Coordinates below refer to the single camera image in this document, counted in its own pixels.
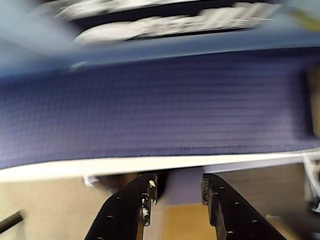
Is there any light blue toy kitchen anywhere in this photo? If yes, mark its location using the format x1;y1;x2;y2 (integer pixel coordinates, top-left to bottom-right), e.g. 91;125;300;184
0;0;320;78

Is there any navy textured mat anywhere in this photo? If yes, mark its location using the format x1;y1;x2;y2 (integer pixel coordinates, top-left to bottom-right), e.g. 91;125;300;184
0;47;320;171

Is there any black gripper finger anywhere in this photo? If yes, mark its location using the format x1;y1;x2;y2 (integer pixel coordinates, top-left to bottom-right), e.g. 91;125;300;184
201;173;286;240
84;173;158;240

